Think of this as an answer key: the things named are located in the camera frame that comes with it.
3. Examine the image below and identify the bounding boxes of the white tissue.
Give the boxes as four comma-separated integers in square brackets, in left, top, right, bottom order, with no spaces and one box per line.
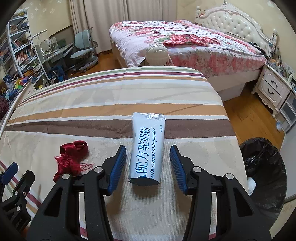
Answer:
[247,177,256,196]

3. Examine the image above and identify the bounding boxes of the white round bedpost knob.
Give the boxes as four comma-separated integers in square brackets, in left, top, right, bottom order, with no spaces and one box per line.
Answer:
[145,44,169,66]

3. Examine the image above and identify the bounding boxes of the striped bed sheet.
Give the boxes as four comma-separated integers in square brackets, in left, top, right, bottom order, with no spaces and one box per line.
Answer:
[1,67,247,240]

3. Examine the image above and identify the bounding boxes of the study desk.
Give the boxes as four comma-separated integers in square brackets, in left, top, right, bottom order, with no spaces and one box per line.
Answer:
[35,39,74,78]

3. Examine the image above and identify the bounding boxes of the white nightstand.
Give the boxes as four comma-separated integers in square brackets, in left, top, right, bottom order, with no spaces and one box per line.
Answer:
[251,63,292,118]

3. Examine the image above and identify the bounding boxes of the black lined trash bin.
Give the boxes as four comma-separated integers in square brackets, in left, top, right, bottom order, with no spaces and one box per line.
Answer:
[239,138,287,227]

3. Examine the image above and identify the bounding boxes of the grey desk chair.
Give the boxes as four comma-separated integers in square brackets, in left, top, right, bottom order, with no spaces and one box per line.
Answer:
[70,28,99,73]

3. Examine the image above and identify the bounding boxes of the plastic drawer unit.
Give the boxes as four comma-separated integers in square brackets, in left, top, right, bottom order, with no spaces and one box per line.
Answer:
[275,91,296,133]

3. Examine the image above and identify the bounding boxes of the white tufted headboard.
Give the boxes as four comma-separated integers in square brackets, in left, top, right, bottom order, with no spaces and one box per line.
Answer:
[195,1,278,55]

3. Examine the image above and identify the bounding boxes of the dark red ribbon tassel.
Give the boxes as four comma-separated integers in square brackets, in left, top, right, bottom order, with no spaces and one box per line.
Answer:
[53,140,93,183]

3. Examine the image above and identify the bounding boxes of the floral quilt bed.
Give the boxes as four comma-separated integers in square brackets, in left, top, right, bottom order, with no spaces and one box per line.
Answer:
[109,20,266,100]

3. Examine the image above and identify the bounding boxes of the white bookshelf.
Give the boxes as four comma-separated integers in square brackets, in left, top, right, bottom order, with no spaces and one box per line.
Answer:
[1,8,48,87]

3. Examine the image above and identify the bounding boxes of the beige curtains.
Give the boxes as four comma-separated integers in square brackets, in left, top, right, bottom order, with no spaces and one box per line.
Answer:
[69,0,177,53]

